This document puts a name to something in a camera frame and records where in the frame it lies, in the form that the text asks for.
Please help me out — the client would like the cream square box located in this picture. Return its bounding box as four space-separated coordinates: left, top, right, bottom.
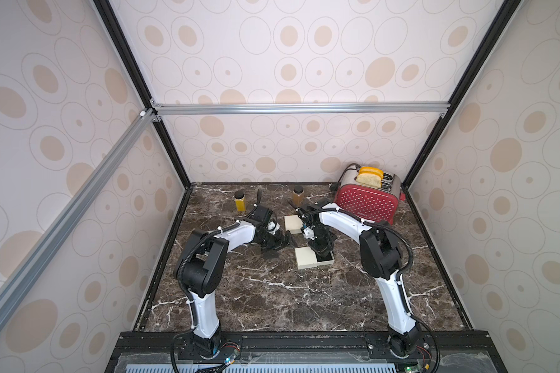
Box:
295 246 334 270

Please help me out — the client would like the cream drawer jewelry box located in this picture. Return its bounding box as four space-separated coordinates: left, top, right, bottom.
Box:
284 215 303 235

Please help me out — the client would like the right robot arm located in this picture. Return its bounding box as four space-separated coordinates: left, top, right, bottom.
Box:
296 203 421 358

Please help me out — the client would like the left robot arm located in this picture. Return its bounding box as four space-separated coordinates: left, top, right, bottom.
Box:
174 190 296 358

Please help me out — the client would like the yellow spice jar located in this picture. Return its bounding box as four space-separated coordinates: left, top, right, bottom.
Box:
233 190 247 213

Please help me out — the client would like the brown spice jar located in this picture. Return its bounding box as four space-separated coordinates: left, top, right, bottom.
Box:
292 185 304 207

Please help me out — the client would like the red polka dot toaster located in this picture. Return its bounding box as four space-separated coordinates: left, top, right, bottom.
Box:
334 165 401 224

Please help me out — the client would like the pale toast slice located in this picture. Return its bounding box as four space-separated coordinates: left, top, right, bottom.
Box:
356 173 383 189

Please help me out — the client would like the yellow toast slice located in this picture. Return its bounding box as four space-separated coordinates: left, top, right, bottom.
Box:
359 166 384 180

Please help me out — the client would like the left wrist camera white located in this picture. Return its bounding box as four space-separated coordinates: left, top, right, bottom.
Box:
267 220 280 235

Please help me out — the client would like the black toaster cable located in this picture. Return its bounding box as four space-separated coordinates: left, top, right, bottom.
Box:
330 162 361 192

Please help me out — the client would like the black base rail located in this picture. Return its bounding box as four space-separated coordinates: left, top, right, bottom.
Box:
106 331 506 372

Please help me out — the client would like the back aluminium rail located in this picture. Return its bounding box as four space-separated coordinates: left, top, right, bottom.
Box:
155 101 450 116

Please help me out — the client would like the aluminium rail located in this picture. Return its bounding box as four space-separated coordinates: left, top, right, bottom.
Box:
0 108 156 333
155 101 450 116

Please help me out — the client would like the left aluminium rail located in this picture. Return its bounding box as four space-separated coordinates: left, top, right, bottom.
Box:
0 108 156 333

